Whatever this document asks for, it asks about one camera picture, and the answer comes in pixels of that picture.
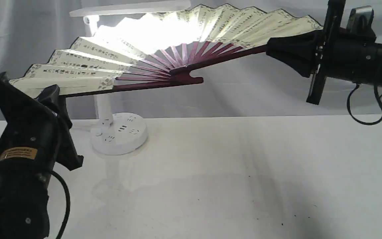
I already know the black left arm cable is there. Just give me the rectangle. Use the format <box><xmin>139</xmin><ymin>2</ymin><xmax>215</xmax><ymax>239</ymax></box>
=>
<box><xmin>47</xmin><ymin>170</ymin><xmax>71</xmax><ymax>239</ymax></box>

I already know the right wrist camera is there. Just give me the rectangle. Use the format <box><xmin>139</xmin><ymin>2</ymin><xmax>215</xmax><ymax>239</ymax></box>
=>
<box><xmin>346</xmin><ymin>5</ymin><xmax>377</xmax><ymax>42</ymax></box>

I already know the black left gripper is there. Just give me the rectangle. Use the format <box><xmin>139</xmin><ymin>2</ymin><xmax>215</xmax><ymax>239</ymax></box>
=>
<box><xmin>0</xmin><ymin>72</ymin><xmax>84</xmax><ymax>171</ymax></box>

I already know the white desk lamp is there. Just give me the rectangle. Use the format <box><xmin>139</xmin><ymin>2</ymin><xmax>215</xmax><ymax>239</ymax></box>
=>
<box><xmin>69</xmin><ymin>0</ymin><xmax>191</xmax><ymax>155</ymax></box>

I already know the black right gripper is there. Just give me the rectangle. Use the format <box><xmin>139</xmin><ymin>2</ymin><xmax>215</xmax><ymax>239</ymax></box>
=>
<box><xmin>266</xmin><ymin>0</ymin><xmax>346</xmax><ymax>105</ymax></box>

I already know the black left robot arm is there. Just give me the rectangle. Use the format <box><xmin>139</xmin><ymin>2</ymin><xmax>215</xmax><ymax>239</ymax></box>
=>
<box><xmin>0</xmin><ymin>72</ymin><xmax>84</xmax><ymax>239</ymax></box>

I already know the paper folding fan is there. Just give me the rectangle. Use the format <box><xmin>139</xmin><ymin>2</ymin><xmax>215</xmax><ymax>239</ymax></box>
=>
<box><xmin>9</xmin><ymin>0</ymin><xmax>323</xmax><ymax>98</ymax></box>

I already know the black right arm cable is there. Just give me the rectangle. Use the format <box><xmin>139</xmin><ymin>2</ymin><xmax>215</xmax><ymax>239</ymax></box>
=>
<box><xmin>346</xmin><ymin>83</ymin><xmax>382</xmax><ymax>126</ymax></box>

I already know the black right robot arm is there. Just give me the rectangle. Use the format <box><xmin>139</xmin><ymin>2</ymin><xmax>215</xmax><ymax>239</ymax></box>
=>
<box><xmin>266</xmin><ymin>0</ymin><xmax>382</xmax><ymax>105</ymax></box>

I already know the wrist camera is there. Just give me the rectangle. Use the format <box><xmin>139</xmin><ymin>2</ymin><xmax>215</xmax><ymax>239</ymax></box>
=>
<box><xmin>36</xmin><ymin>85</ymin><xmax>68</xmax><ymax>117</ymax></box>
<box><xmin>346</xmin><ymin>5</ymin><xmax>377</xmax><ymax>42</ymax></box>

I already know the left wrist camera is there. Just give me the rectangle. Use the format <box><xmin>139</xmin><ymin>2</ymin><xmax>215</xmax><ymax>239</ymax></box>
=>
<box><xmin>36</xmin><ymin>85</ymin><xmax>68</xmax><ymax>117</ymax></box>

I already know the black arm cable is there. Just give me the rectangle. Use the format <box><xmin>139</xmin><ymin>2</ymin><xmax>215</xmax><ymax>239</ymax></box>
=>
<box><xmin>47</xmin><ymin>170</ymin><xmax>71</xmax><ymax>239</ymax></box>
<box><xmin>346</xmin><ymin>83</ymin><xmax>382</xmax><ymax>126</ymax></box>

